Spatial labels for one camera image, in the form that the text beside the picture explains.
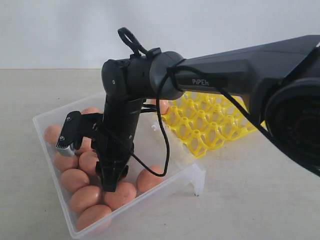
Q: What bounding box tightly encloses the yellow plastic egg tray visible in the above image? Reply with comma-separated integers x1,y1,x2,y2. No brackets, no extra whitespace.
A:
161,92,256,157

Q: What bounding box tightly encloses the brown egg lone right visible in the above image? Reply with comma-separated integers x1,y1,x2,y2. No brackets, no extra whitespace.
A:
136,169,163,193

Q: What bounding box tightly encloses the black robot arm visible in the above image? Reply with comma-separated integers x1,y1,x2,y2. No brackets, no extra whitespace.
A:
80,35,320,192

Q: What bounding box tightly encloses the brown egg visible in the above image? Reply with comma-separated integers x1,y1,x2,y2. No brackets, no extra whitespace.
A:
103,181,137,210
80,106,101,115
53,152,79,172
44,124,62,146
60,168,90,193
159,99,170,115
76,204,112,231
69,185,102,214
79,151,99,176

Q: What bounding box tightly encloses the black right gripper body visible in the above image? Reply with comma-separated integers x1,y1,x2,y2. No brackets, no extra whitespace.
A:
74,94,147,186

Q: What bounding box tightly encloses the brown egg third row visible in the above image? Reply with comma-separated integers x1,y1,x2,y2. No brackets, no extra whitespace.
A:
74,137,93,156

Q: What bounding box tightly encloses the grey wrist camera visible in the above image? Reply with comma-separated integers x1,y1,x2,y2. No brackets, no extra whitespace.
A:
55,111,82,157

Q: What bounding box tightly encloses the clear plastic box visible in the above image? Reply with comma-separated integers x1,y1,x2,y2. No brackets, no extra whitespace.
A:
33,92,206,240

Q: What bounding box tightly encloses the brown egg top back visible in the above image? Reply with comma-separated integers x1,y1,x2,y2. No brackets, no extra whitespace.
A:
80,106,101,115

